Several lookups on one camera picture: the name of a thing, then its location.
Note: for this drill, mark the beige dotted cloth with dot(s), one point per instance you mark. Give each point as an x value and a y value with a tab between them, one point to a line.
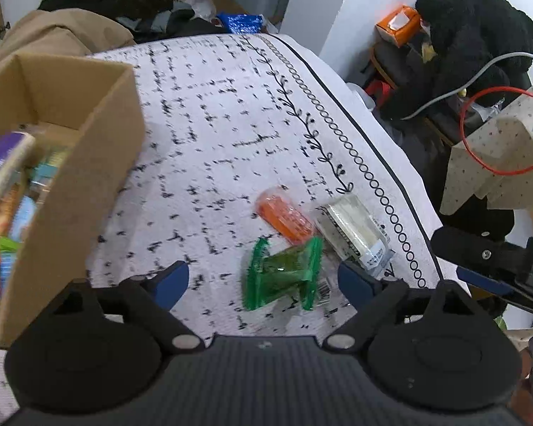
506	151

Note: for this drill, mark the brown cardboard piece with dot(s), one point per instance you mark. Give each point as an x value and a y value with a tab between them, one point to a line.
231	0

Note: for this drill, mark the orange tissue box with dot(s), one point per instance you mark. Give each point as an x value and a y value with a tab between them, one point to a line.
397	24

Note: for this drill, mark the purple snack packet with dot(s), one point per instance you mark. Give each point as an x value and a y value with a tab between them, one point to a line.
2	153

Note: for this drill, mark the black fleece garment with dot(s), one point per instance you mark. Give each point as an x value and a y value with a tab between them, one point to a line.
471	17

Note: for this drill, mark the brown cardboard box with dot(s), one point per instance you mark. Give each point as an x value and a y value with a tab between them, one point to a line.
84	177

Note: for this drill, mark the teal snack packet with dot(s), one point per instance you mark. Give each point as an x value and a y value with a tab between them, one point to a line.
44	173

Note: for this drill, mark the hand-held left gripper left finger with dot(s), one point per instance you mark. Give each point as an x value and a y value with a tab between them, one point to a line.
173	282

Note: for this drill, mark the person's right hand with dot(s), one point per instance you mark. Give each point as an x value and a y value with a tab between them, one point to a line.
522	390

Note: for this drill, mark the cream snack packet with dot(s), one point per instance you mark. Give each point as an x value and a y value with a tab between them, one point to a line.
353	226

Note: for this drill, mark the white printed blanket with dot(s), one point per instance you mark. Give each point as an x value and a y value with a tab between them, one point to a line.
231	120

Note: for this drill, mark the brown bag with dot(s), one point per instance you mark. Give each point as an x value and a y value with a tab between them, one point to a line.
395	69

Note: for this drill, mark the light blue snack packet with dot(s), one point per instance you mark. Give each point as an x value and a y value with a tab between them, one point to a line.
24	217

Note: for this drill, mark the white plastic bag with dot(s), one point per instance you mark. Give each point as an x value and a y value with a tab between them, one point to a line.
200	2

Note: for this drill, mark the shiny blue packet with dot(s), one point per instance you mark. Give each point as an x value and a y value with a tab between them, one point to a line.
240	21

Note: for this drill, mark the green and yellow snack packet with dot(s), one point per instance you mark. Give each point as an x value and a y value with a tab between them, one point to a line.
6	244

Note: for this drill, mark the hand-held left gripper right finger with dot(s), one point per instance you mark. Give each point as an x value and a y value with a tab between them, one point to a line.
353	282

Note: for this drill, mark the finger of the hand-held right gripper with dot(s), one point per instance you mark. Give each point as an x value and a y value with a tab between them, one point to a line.
479	278
471	248

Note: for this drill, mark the dark clothes pile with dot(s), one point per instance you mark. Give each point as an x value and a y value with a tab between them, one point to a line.
106	2

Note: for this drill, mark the beige coat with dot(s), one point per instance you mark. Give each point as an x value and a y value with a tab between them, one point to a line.
62	31

